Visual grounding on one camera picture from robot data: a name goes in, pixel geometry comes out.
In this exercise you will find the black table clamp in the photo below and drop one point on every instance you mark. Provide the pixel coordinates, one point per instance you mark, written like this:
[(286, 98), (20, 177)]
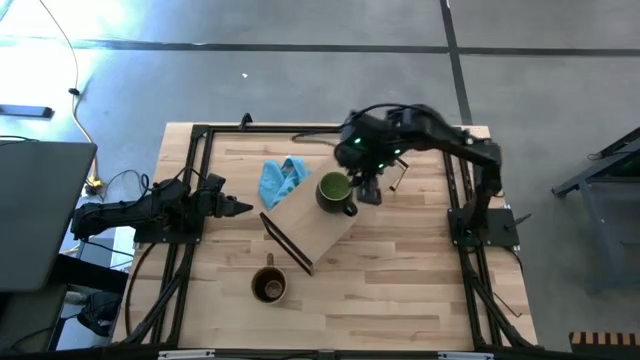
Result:
[(245, 120)]

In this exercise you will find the yellow power plug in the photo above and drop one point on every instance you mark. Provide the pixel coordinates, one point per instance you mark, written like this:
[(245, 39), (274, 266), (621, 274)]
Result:
[(94, 184)]

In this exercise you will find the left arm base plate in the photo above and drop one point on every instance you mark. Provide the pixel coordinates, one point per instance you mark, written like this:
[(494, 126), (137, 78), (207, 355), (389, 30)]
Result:
[(150, 236)]

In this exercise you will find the black desk base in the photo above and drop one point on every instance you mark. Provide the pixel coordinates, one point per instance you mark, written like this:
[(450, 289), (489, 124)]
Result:
[(90, 272)]

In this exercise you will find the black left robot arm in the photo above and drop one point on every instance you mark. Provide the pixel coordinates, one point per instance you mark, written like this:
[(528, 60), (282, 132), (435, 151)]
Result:
[(125, 212)]

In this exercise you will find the grey metal bracket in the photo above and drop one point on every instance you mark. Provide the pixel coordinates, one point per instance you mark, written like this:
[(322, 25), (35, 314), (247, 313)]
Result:
[(465, 355), (186, 354)]

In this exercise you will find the brown teal glazed mug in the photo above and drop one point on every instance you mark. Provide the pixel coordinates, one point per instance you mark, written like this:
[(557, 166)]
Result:
[(270, 287)]

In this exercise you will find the blue cloth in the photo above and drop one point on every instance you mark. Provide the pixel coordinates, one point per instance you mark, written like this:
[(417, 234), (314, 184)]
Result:
[(280, 182)]

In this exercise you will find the black floor bar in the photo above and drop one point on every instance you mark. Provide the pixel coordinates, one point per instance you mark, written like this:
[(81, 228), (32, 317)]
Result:
[(25, 111)]

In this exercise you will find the dark mug with green inside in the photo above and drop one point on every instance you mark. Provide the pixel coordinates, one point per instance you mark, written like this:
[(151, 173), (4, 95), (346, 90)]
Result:
[(335, 192)]

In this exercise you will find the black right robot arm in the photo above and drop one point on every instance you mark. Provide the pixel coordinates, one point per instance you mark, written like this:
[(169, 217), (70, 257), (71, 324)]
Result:
[(450, 137)]

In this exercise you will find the dark grey panel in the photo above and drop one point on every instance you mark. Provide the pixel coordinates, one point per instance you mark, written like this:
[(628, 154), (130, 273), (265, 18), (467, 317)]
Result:
[(40, 215)]

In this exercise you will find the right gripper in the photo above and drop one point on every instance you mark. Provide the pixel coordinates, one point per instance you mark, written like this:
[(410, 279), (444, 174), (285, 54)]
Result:
[(367, 150)]

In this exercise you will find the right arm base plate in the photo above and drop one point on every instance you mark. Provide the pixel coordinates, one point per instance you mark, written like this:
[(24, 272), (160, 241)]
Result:
[(500, 235)]

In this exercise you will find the orange black striped block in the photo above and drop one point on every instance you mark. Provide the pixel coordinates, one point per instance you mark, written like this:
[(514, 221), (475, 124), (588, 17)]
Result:
[(605, 342)]

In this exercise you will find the grey metal cart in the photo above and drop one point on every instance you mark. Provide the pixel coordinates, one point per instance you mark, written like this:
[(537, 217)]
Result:
[(600, 210)]

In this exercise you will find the black table frame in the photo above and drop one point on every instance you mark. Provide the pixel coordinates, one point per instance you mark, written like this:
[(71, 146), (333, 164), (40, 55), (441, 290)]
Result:
[(260, 129)]

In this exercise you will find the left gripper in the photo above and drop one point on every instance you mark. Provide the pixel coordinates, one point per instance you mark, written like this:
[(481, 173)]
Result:
[(210, 200)]

